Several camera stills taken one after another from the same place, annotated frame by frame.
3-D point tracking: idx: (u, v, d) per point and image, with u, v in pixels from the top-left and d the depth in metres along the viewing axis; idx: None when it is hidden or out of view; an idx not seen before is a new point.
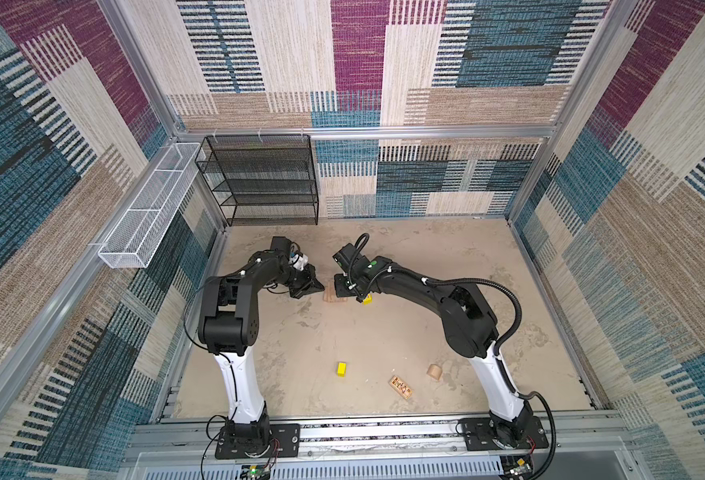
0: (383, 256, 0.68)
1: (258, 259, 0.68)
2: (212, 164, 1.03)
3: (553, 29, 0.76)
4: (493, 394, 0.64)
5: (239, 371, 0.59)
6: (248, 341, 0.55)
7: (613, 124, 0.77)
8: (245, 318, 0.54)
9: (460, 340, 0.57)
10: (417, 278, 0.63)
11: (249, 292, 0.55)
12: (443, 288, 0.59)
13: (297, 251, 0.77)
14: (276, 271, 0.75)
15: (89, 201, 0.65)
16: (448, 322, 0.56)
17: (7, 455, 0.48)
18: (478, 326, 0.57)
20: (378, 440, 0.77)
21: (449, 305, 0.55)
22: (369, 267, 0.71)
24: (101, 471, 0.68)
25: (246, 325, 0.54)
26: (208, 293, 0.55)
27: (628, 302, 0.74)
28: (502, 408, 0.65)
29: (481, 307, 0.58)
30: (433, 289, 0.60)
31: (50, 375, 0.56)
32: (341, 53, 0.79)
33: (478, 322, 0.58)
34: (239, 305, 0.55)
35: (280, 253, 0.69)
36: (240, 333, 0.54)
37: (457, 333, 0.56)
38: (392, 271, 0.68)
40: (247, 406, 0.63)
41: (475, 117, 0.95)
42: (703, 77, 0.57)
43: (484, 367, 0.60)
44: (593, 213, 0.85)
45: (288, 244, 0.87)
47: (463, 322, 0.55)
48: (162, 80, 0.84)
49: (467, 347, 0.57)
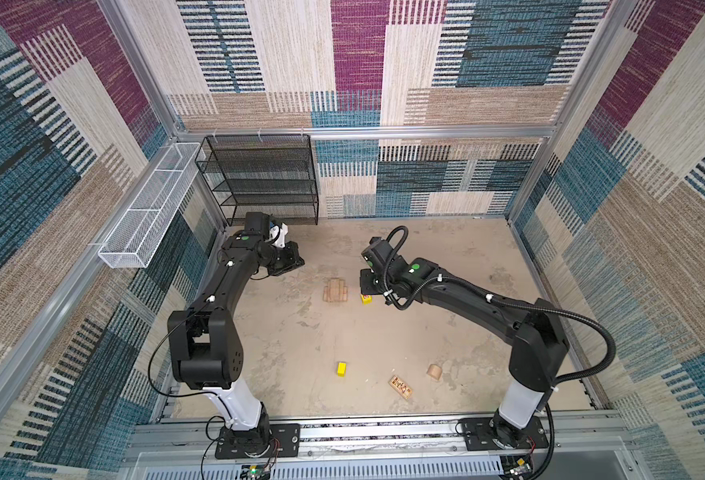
0: (423, 258, 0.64)
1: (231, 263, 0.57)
2: (212, 164, 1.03)
3: (554, 29, 0.76)
4: (509, 401, 0.62)
5: (229, 398, 0.55)
6: (231, 375, 0.48)
7: (613, 124, 0.77)
8: (227, 352, 0.47)
9: (528, 370, 0.48)
10: (478, 295, 0.53)
11: (221, 327, 0.46)
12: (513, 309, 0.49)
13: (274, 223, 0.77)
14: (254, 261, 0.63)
15: (89, 201, 0.65)
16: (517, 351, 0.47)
17: (7, 455, 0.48)
18: (554, 357, 0.48)
20: (377, 440, 0.77)
21: (526, 333, 0.45)
22: (409, 271, 0.60)
24: (101, 472, 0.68)
25: (228, 359, 0.47)
26: (174, 332, 0.46)
27: (628, 302, 0.74)
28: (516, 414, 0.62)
29: (557, 334, 0.50)
30: (500, 308, 0.50)
31: (50, 375, 0.56)
32: (341, 53, 0.79)
33: (553, 352, 0.49)
34: (215, 344, 0.47)
35: (253, 239, 0.64)
36: (222, 371, 0.48)
37: (525, 364, 0.48)
38: (442, 281, 0.57)
40: (245, 419, 0.62)
41: (475, 117, 0.95)
42: (703, 77, 0.57)
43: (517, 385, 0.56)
44: (593, 213, 0.85)
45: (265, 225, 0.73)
47: (537, 353, 0.44)
48: (162, 80, 0.84)
49: (537, 381, 0.48)
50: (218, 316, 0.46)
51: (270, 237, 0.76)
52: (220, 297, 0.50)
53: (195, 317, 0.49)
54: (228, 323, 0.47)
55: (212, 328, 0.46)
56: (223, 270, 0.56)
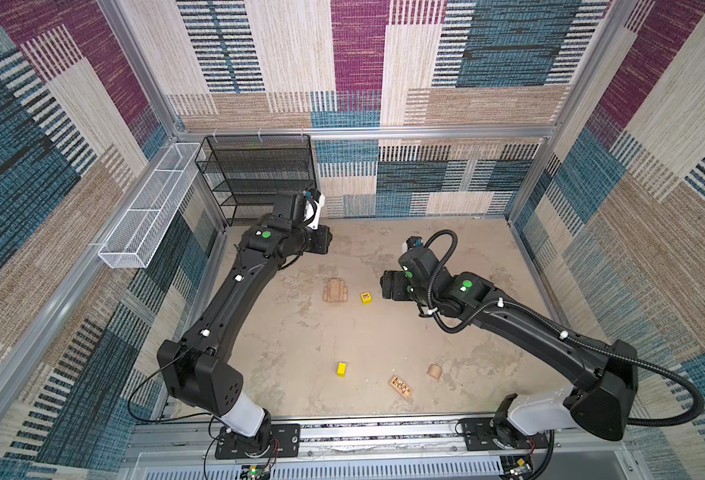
0: (473, 272, 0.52)
1: (237, 278, 0.48)
2: (212, 164, 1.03)
3: (554, 29, 0.76)
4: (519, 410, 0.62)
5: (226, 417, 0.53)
6: (222, 408, 0.46)
7: (613, 124, 0.77)
8: (214, 397, 0.43)
9: (598, 417, 0.43)
10: (547, 328, 0.46)
11: (208, 374, 0.40)
12: (587, 350, 0.43)
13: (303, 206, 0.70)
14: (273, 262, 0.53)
15: (89, 201, 0.65)
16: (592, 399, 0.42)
17: (7, 455, 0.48)
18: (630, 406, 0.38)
20: (378, 440, 0.77)
21: (610, 384, 0.40)
22: (460, 288, 0.53)
24: (101, 472, 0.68)
25: (216, 398, 0.43)
26: (163, 361, 0.42)
27: (628, 302, 0.74)
28: (520, 418, 0.62)
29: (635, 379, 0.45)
30: (575, 349, 0.44)
31: (50, 375, 0.56)
32: (341, 53, 0.79)
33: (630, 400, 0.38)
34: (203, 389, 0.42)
35: (274, 240, 0.52)
36: (214, 407, 0.44)
37: (597, 413, 0.43)
38: (505, 306, 0.49)
40: (249, 428, 0.62)
41: (475, 117, 0.95)
42: (703, 77, 0.57)
43: (552, 400, 0.54)
44: (593, 213, 0.85)
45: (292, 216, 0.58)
47: (620, 406, 0.39)
48: (162, 80, 0.84)
49: (608, 430, 0.43)
50: (206, 361, 0.41)
51: (301, 223, 0.64)
52: (216, 331, 0.44)
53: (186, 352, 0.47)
54: (218, 366, 0.42)
55: (198, 372, 0.41)
56: (231, 284, 0.48)
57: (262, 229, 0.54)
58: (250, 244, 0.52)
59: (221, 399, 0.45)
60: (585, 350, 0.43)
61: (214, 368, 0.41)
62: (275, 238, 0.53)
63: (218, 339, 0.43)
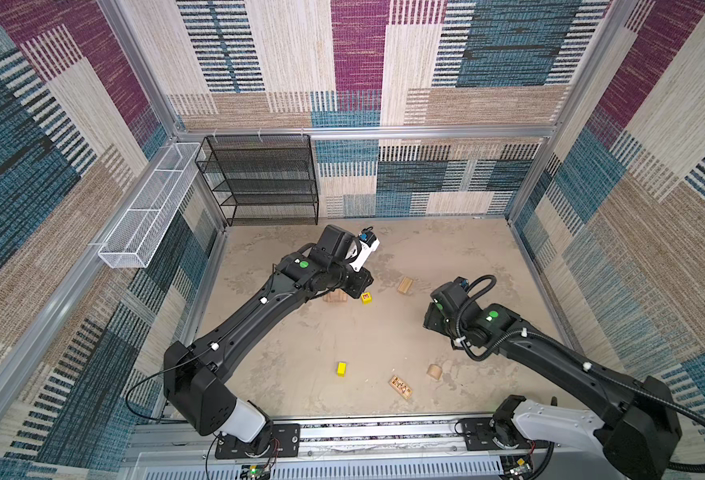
0: (500, 306, 0.58)
1: (264, 300, 0.48)
2: (212, 164, 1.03)
3: (553, 29, 0.76)
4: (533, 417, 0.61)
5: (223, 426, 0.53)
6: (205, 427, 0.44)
7: (613, 124, 0.77)
8: (199, 414, 0.41)
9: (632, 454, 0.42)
10: (573, 361, 0.47)
11: (201, 391, 0.39)
12: (615, 385, 0.44)
13: (348, 244, 0.60)
14: (303, 294, 0.52)
15: (89, 201, 0.65)
16: (618, 434, 0.42)
17: (7, 455, 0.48)
18: (665, 445, 0.42)
20: (377, 440, 0.77)
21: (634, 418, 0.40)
22: (486, 317, 0.57)
24: (101, 472, 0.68)
25: (201, 417, 0.41)
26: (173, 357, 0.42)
27: (628, 303, 0.74)
28: (527, 420, 0.61)
29: (672, 421, 0.42)
30: (600, 381, 0.44)
31: (50, 375, 0.56)
32: (341, 53, 0.79)
33: (665, 438, 0.42)
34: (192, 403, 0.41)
35: (308, 272, 0.52)
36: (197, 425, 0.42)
37: (629, 451, 0.42)
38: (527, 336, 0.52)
40: (246, 434, 0.62)
41: (475, 117, 0.95)
42: (703, 77, 0.57)
43: (580, 424, 0.52)
44: (593, 213, 0.85)
45: (335, 252, 0.57)
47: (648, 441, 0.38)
48: (162, 81, 0.84)
49: (638, 468, 0.42)
50: (203, 376, 0.40)
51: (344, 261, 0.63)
52: (225, 348, 0.43)
53: (192, 361, 0.47)
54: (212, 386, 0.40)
55: (193, 386, 0.40)
56: (255, 304, 0.48)
57: (303, 257, 0.54)
58: (286, 269, 0.52)
59: (207, 418, 0.43)
60: (609, 384, 0.44)
61: (207, 387, 0.39)
62: (311, 270, 0.52)
63: (223, 356, 0.42)
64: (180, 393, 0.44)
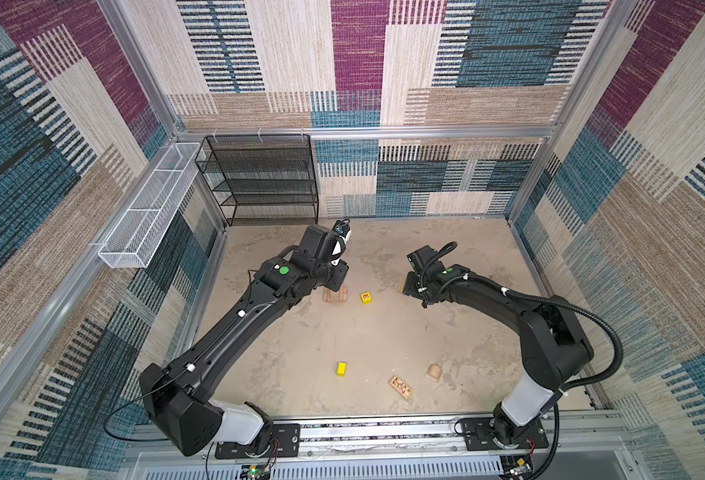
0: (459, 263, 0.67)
1: (243, 314, 0.46)
2: (212, 164, 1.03)
3: (553, 29, 0.76)
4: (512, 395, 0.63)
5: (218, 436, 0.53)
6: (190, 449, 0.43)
7: (613, 124, 0.77)
8: (181, 437, 0.39)
9: (536, 361, 0.49)
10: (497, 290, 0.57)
11: (179, 415, 0.37)
12: (526, 303, 0.52)
13: (332, 243, 0.56)
14: (285, 302, 0.50)
15: (89, 200, 0.65)
16: (524, 336, 0.49)
17: (7, 455, 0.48)
18: (566, 353, 0.48)
20: (378, 440, 0.77)
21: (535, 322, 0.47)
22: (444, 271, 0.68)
24: (101, 472, 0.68)
25: (183, 439, 0.40)
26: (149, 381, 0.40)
27: (628, 303, 0.74)
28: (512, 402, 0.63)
29: (574, 335, 0.48)
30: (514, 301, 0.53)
31: (50, 375, 0.56)
32: (341, 53, 0.79)
33: (567, 348, 0.49)
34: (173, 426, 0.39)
35: (289, 279, 0.49)
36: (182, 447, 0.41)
37: (533, 357, 0.49)
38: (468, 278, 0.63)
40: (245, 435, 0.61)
41: (475, 117, 0.95)
42: (703, 77, 0.57)
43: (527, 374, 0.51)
44: (593, 213, 0.85)
45: (318, 254, 0.54)
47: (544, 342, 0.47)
48: (162, 81, 0.84)
49: (546, 373, 0.48)
50: (180, 400, 0.38)
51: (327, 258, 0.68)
52: (202, 368, 0.41)
53: (170, 383, 0.45)
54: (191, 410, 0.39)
55: (170, 410, 0.38)
56: (234, 318, 0.45)
57: (283, 261, 0.51)
58: (265, 277, 0.49)
59: (191, 440, 0.42)
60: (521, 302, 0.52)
61: (185, 411, 0.38)
62: (292, 276, 0.49)
63: (200, 378, 0.40)
64: (162, 414, 0.43)
